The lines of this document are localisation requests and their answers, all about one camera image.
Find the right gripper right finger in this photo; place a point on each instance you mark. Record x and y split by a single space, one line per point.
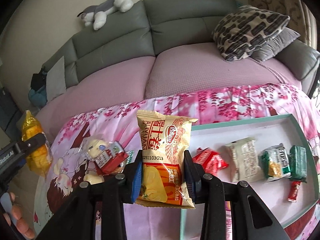
222 199

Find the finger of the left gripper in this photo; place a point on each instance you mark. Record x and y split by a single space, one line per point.
30 145

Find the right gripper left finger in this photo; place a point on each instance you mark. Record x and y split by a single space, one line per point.
77 216

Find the yellow cake packet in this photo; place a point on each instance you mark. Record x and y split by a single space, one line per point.
39 154

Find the small cream bun packet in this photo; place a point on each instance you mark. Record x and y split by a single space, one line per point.
93 178

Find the red white milk biscuit packet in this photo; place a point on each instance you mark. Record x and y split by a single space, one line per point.
110 158

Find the beige orange swiss roll packet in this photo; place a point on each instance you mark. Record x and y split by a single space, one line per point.
164 139

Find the person's left hand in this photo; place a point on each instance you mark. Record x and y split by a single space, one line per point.
21 225

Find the pink cartoon cloth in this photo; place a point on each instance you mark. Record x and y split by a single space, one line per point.
68 121

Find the teal black clothes pile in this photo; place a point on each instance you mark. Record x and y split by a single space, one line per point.
37 94

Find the small red candy packet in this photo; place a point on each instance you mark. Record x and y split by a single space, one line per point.
295 186

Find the cream white snack packet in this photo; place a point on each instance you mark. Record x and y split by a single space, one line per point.
244 161

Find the white green cracker packet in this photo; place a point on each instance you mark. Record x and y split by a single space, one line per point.
275 163

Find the clear bread bun packet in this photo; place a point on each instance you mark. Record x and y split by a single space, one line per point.
91 147

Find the dark green snack bar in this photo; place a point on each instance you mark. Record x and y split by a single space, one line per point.
298 163

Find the light grey cushion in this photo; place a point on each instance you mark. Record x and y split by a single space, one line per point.
55 80

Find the red snack packet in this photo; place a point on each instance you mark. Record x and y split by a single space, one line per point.
210 160

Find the green edged cracker packet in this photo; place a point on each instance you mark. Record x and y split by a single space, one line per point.
127 160

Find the white teal rimmed tray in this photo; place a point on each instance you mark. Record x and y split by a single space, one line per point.
267 132

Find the grey white plush toy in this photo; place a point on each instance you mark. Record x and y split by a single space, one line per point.
96 15

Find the grey pillow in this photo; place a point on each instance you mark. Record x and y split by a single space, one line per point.
275 45

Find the grey pink sofa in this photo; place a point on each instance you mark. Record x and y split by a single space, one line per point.
160 48

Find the black white patterned pillow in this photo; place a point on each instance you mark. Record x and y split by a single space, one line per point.
246 30

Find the patterned beige curtain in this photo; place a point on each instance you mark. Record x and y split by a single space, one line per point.
301 18

